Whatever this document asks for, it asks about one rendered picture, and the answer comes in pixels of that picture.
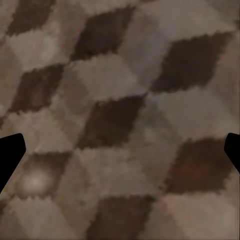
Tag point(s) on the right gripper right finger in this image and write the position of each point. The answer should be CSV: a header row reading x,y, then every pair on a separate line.
x,y
232,149

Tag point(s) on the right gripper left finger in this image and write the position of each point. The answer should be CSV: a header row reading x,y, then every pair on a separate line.
x,y
12,150

